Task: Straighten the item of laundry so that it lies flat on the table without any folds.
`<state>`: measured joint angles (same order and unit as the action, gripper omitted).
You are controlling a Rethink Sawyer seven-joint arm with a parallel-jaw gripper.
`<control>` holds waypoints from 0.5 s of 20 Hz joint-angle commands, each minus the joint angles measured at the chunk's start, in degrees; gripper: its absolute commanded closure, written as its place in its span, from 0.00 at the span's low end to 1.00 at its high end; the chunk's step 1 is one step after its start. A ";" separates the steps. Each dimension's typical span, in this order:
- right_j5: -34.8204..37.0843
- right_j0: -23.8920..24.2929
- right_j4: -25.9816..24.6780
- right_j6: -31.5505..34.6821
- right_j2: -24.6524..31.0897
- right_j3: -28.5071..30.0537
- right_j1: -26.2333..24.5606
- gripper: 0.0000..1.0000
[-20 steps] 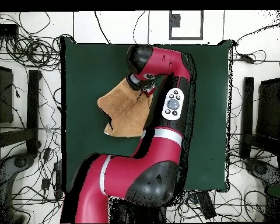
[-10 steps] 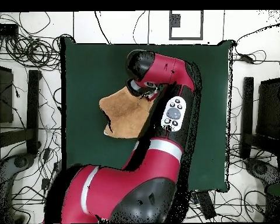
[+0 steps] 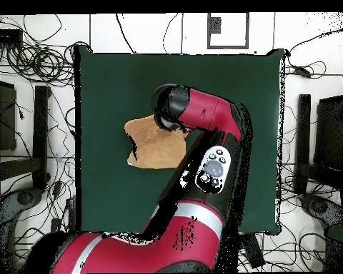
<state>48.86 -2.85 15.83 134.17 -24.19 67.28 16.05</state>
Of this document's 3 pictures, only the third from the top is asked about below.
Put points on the tan terry towel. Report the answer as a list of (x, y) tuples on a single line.
[(157, 145)]

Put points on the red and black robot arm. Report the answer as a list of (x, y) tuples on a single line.
[(205, 111)]

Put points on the flat black box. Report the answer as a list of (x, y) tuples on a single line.
[(5, 36)]

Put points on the dark green table cloth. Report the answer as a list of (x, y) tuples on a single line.
[(117, 85)]

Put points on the black power strip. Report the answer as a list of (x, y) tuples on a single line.
[(71, 214)]

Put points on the black rectangular box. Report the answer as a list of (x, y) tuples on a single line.
[(253, 251)]

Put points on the long black bar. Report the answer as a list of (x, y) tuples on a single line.
[(41, 137)]

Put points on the small black power adapter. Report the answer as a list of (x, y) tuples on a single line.
[(56, 224)]

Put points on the black inline power adapter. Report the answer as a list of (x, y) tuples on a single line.
[(302, 72)]

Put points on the grey chair base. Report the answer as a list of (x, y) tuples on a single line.
[(8, 205), (318, 207)]

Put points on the large black case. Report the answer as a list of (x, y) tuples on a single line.
[(330, 131)]

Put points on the black monitor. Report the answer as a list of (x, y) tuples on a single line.
[(3, 114)]

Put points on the dark grey square frame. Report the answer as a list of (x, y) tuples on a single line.
[(214, 25)]

